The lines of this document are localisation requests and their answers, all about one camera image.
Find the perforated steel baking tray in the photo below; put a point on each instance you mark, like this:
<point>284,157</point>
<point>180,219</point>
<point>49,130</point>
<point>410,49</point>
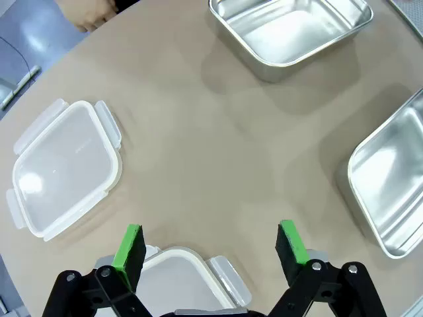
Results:
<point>413,13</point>

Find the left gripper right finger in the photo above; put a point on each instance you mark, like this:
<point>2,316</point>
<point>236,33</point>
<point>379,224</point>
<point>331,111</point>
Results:
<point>292,257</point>

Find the steel airtight container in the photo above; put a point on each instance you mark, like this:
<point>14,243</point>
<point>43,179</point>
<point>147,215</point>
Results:
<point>390,185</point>

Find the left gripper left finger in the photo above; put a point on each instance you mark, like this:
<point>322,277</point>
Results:
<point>127,261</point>

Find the empty steel container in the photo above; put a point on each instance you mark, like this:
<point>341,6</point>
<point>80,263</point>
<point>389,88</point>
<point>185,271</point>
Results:
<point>287,36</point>

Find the person's right hand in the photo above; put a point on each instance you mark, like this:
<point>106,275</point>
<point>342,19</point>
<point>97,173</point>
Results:
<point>91,13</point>

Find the white plastic container lid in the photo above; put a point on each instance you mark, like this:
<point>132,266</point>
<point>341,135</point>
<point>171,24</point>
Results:
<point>185,280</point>
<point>62,165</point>

